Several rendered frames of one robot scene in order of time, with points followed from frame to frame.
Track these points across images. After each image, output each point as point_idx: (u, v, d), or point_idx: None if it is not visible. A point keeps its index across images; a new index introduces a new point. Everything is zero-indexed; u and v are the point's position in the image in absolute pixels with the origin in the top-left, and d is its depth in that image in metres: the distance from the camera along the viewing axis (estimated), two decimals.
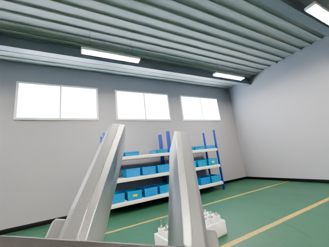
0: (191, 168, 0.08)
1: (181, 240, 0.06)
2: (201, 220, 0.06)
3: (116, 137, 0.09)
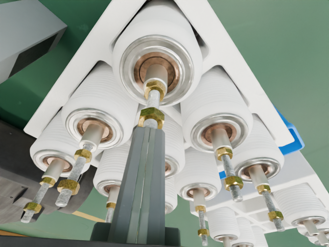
0: (160, 164, 0.08)
1: (137, 237, 0.06)
2: (160, 217, 0.06)
3: (144, 141, 0.09)
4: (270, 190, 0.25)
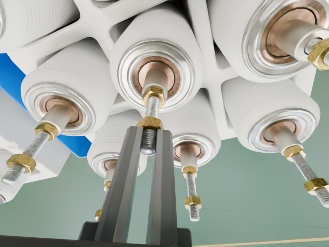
0: (169, 165, 0.08)
1: (150, 238, 0.06)
2: (172, 218, 0.06)
3: (136, 140, 0.09)
4: None
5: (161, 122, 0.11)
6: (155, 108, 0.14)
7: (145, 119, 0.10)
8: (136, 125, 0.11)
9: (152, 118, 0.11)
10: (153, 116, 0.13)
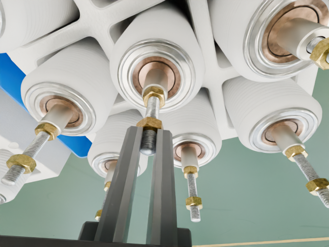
0: (169, 165, 0.08)
1: (150, 238, 0.06)
2: (172, 218, 0.06)
3: (136, 140, 0.09)
4: None
5: (139, 121, 0.11)
6: (157, 100, 0.13)
7: None
8: None
9: None
10: (157, 108, 0.12)
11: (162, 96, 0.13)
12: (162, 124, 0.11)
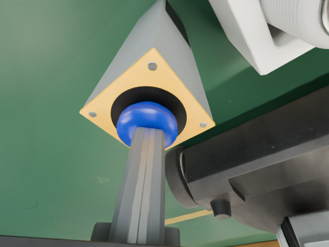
0: (159, 164, 0.08)
1: (136, 237, 0.06)
2: (160, 217, 0.06)
3: (144, 141, 0.09)
4: None
5: None
6: None
7: None
8: None
9: None
10: None
11: None
12: None
